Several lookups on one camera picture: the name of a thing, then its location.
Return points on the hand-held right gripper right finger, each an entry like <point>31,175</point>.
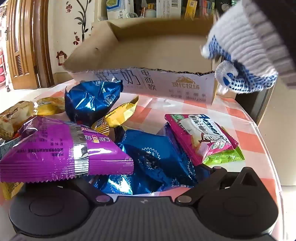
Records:
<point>208,183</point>

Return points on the coloured pens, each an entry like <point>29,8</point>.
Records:
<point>207,7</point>

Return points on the pink and white snack packet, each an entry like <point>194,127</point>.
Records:
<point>201,136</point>

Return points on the beige bread picture snack packet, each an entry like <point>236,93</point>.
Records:
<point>13,118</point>

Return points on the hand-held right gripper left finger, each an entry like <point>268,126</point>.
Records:
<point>89,192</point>

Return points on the flower vine wall decal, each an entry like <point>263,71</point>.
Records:
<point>82,14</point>

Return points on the white printed cardboard box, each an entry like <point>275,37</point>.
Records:
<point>150,46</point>

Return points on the person's left forearm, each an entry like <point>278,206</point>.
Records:
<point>277,18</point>

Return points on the wooden door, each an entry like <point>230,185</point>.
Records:
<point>23,46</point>

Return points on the yellow box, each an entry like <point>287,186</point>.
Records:
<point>191,5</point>

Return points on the purple snack packet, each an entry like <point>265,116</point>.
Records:
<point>57,150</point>

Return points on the white bottle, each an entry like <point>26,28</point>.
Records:
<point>151,11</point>

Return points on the person's left hand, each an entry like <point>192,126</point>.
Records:
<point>245,46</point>

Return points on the white and teal box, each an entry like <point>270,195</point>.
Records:
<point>168,8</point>

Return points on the white and green box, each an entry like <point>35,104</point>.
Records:
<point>118,9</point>

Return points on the red house wall decal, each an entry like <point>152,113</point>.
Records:
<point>61,58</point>

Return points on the plain yellow snack packet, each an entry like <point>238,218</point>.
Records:
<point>9,188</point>

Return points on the orange checkered tablecloth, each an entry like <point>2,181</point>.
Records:
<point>242,129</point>

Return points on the yellow barcode snack packet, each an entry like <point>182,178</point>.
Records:
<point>120,113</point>

